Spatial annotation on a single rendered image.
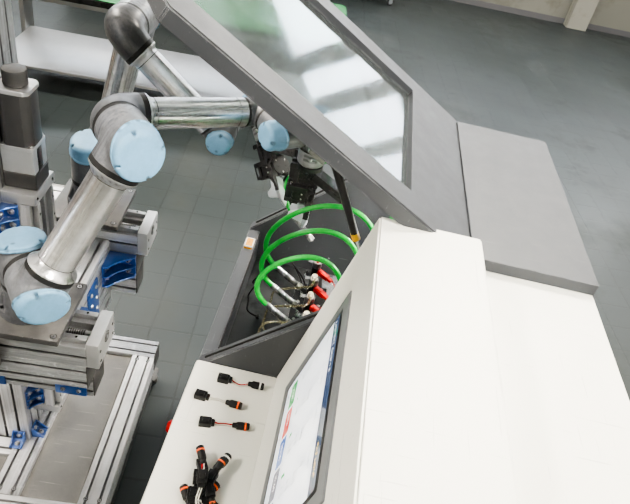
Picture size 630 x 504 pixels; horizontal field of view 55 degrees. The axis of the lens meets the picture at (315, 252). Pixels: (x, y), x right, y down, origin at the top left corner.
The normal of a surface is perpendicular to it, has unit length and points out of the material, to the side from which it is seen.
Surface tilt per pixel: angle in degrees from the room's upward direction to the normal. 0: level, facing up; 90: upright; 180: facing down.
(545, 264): 0
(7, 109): 90
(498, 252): 0
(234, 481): 0
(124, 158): 84
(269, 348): 90
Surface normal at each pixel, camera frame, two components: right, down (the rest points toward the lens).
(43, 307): 0.44, 0.69
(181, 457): 0.18, -0.77
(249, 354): -0.14, 0.59
